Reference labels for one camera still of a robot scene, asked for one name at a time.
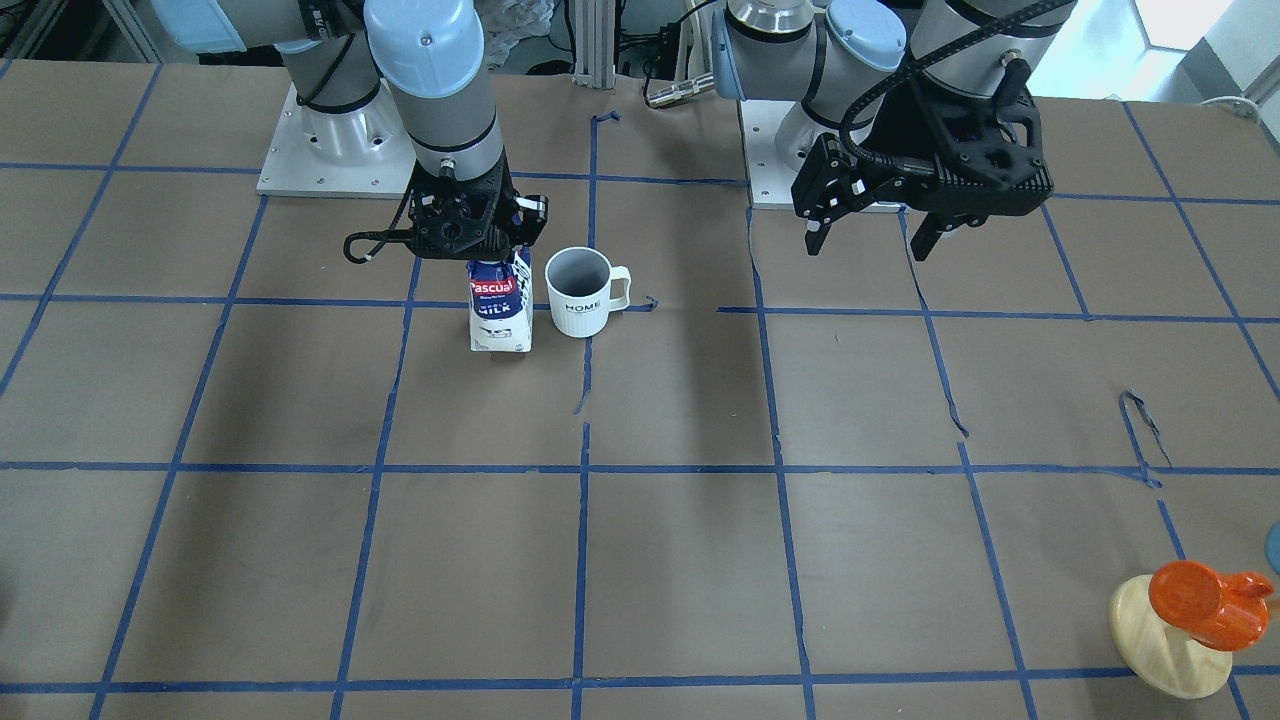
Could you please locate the orange mug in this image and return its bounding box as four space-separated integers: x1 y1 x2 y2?
1148 560 1276 652

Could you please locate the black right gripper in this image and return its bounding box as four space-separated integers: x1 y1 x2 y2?
408 160 549 263

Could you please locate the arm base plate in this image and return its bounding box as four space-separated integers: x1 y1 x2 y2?
256 86 416 199
739 100 827 211

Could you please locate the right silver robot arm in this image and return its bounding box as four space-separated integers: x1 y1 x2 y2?
154 1 549 261

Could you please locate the milk carton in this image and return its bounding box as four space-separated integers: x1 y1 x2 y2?
467 246 534 354

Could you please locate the wooden mug tree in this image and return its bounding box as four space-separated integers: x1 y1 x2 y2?
1108 574 1234 700

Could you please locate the aluminium frame post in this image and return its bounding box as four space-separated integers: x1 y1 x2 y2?
564 1 620 94

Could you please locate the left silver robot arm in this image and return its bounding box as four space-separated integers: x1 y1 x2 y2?
707 1 1075 261

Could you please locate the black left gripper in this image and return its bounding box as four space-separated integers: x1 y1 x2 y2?
791 60 1053 263

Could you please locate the white ribbed mug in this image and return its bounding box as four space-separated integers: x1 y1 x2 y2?
544 247 632 340

